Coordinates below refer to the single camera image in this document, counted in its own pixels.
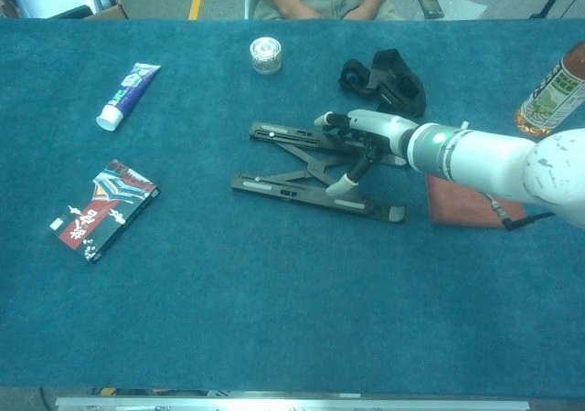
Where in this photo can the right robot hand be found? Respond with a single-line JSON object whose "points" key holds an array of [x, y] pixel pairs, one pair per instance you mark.
{"points": [[384, 128]]}

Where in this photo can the black folding laptop stand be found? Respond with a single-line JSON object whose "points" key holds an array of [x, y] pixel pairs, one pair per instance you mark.
{"points": [[292, 178]]}

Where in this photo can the orange folded cloth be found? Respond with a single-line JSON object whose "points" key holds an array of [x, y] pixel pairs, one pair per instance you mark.
{"points": [[457, 205]]}

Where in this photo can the black smartphone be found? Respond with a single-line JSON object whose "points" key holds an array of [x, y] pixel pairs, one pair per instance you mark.
{"points": [[429, 5]]}

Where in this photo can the small round glass jar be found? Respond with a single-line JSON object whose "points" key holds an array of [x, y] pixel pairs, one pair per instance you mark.
{"points": [[266, 55]]}

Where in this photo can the amber tea bottle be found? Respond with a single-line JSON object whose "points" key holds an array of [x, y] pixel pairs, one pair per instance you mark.
{"points": [[550, 96]]}

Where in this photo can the purple toothpaste tube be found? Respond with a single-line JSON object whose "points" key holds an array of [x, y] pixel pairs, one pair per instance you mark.
{"points": [[128, 93]]}

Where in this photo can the black red patterned box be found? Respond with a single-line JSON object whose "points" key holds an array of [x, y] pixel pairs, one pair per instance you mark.
{"points": [[103, 210]]}

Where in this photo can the aluminium frame rail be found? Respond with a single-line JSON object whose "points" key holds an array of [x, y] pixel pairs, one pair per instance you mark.
{"points": [[292, 404]]}

